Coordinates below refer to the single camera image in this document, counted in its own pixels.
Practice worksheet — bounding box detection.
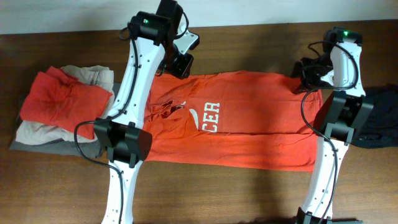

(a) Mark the folded grey garment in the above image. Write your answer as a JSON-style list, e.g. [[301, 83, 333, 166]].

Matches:
[[9, 82, 126, 159]]

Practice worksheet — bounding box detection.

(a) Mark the folded beige garment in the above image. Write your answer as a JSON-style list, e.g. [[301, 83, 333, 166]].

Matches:
[[16, 65, 114, 145]]

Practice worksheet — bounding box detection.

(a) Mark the black garment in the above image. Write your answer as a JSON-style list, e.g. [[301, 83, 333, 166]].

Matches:
[[352, 84, 397, 149]]

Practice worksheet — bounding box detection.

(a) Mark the folded red shirt on stack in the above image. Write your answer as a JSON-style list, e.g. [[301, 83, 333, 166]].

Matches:
[[20, 67, 113, 134]]

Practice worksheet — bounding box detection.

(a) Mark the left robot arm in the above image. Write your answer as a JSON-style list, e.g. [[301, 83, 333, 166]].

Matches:
[[93, 0, 200, 223]]

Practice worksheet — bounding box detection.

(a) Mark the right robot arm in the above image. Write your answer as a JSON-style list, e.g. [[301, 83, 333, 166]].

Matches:
[[292, 27, 373, 224]]

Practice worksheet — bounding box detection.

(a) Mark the red soccer t-shirt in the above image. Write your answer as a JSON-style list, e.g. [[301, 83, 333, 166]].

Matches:
[[144, 71, 323, 172]]

